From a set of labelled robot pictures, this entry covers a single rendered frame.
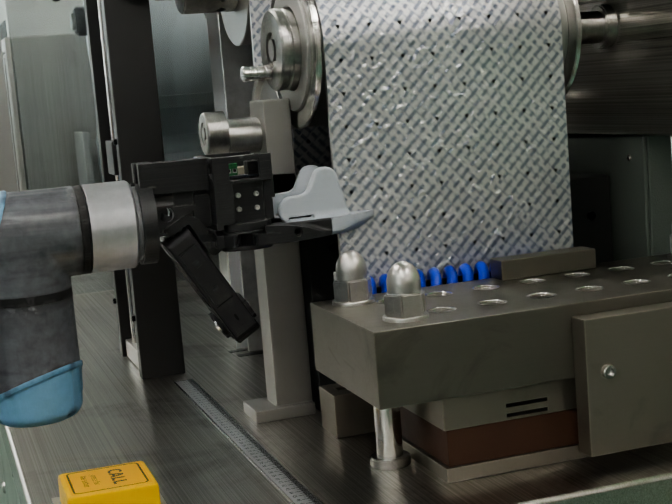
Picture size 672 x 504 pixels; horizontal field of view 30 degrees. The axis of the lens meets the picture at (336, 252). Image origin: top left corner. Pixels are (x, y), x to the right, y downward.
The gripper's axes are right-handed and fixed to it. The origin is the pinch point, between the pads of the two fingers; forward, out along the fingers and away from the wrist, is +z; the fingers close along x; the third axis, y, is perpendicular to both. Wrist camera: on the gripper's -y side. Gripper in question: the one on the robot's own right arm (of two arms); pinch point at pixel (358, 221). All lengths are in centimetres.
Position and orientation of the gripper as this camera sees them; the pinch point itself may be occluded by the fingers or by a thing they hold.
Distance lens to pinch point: 113.4
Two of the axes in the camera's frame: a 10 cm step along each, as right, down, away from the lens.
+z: 9.5, -1.2, 3.0
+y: -0.8, -9.9, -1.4
